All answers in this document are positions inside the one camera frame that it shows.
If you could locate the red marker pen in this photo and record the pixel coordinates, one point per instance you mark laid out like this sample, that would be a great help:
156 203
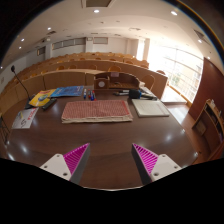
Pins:
94 95

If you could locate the white marker with blue cap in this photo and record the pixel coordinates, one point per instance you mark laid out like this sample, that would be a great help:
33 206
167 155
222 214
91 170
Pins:
84 94

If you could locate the large bright window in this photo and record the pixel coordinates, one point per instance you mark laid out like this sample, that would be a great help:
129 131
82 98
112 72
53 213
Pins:
180 70

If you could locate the white paper pad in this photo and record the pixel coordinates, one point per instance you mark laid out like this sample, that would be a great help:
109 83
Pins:
150 108

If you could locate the wooden shelf unit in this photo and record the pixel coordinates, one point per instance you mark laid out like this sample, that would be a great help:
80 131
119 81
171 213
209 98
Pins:
210 123

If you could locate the rows of wooden lecture seats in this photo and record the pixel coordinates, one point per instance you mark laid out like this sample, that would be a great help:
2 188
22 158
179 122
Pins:
66 78

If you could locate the black handheld microphone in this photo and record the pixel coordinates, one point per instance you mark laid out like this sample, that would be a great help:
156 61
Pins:
135 93

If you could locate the blue marker pen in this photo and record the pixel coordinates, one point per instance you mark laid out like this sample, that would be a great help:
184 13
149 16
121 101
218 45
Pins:
91 96

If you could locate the black gooseneck desk microphone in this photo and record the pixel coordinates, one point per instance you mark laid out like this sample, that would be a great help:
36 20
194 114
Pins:
30 104

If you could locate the wooden desk organizer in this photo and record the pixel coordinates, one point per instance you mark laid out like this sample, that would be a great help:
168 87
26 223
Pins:
116 81

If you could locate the yellow booklet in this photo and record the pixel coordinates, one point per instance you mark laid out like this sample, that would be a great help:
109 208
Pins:
40 98

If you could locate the recessed ceiling lights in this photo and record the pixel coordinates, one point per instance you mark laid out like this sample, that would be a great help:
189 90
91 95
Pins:
96 11

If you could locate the black marker pen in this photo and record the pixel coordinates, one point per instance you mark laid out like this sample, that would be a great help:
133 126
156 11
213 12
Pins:
120 94
122 90

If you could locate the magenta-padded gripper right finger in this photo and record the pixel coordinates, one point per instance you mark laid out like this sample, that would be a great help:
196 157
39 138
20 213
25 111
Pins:
153 164

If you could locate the ceiling air vent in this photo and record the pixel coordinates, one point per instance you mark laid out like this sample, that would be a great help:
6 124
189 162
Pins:
98 3

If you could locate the white leaflet with red print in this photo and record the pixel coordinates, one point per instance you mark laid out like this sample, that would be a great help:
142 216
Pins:
25 118

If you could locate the red checked towel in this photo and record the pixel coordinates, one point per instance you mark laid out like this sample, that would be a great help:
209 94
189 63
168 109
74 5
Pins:
96 110

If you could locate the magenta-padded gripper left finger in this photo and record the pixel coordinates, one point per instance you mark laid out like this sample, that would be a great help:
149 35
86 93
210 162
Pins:
68 163

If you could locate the blue booklet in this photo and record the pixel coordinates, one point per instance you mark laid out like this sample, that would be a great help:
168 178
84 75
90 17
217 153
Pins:
68 91

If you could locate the white marker with red cap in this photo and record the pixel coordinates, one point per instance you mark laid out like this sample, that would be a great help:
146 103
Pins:
89 94

